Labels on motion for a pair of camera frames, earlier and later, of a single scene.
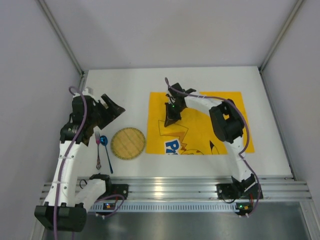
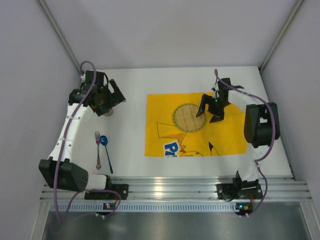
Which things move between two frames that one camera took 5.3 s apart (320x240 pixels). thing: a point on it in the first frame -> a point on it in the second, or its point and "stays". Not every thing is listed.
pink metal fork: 98,140 stays
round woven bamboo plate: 128,143 -> 185,118
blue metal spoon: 104,141 stays
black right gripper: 173,110 -> 214,107
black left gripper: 102,115 -> 105,107
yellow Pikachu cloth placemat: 193,133 stays
